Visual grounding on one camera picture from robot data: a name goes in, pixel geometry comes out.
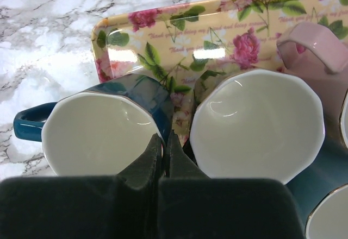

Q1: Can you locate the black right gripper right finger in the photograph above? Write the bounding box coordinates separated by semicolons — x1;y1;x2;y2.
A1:
158;133;304;238

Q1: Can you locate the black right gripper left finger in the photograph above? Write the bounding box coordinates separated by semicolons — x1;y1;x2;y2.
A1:
1;135;161;238

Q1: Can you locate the floral serving tray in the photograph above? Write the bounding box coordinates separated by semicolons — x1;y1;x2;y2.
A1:
91;0;347;143

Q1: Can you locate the teal mug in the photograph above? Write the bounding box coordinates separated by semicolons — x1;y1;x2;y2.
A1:
190;69;347;223

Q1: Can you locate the grey blue mug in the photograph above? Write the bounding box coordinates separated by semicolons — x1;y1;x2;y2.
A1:
305;184;347;239

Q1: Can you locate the dark blue mug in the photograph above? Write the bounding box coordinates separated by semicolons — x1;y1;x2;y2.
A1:
13;73;173;176

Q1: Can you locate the pink mug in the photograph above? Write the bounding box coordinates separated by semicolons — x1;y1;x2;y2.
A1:
276;22;347;147

